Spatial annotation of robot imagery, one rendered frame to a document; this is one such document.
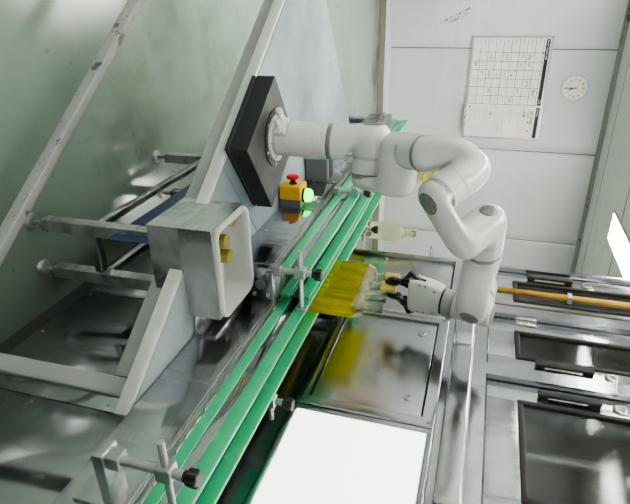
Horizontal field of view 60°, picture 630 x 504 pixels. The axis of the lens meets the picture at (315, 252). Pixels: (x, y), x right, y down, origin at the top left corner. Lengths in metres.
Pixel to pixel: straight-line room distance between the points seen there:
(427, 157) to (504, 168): 6.20
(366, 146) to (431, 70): 5.83
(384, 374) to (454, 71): 5.97
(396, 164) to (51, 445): 1.03
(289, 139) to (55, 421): 0.91
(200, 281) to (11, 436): 0.60
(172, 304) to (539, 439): 0.90
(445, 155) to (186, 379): 0.73
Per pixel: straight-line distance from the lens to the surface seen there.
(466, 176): 1.21
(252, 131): 1.38
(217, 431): 1.10
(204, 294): 1.25
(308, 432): 1.31
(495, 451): 1.39
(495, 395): 1.53
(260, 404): 1.25
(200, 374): 1.21
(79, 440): 1.46
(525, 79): 7.19
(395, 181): 1.32
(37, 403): 1.61
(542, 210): 7.65
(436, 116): 7.30
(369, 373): 1.48
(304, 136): 1.44
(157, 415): 1.13
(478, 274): 1.34
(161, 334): 1.21
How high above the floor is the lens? 1.35
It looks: 16 degrees down
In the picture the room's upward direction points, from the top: 97 degrees clockwise
